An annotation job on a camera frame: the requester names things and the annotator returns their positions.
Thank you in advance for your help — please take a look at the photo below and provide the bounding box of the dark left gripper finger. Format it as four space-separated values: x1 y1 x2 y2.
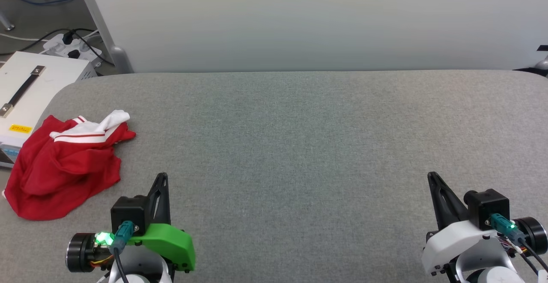
146 173 171 226

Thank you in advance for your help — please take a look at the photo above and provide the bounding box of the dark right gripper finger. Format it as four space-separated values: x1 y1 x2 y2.
427 172 470 232

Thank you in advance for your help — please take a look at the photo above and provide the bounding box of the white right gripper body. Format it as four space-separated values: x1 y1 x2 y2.
422 220 499 277

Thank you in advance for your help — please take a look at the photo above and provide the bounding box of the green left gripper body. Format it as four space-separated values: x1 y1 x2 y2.
128 223 197 272

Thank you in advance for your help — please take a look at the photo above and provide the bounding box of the red and white shirt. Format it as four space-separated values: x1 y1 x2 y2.
3 110 137 221

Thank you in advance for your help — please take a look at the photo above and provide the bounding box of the grey fabric sofa cushion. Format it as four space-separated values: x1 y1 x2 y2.
0 70 548 283

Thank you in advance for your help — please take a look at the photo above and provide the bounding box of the white equipment box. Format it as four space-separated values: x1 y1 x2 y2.
0 51 98 169

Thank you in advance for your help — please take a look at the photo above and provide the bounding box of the white power strip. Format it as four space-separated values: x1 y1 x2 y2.
42 33 103 67

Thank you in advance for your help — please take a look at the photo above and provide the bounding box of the white partition panel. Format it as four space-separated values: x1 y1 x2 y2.
81 0 548 74

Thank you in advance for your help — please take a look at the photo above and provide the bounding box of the grey metal chair foot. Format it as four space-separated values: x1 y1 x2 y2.
0 9 15 31

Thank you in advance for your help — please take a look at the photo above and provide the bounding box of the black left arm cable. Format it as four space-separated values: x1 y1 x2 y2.
112 221 138 283

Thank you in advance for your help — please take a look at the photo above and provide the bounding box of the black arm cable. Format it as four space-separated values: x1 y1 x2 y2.
490 214 548 273
112 221 138 283

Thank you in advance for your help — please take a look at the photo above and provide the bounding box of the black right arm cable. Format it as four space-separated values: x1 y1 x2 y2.
490 214 548 273

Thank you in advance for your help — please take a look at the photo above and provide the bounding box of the black strap handle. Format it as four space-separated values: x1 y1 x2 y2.
0 66 46 118

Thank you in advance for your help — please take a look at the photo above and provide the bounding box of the black floor cable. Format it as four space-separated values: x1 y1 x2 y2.
0 28 115 66

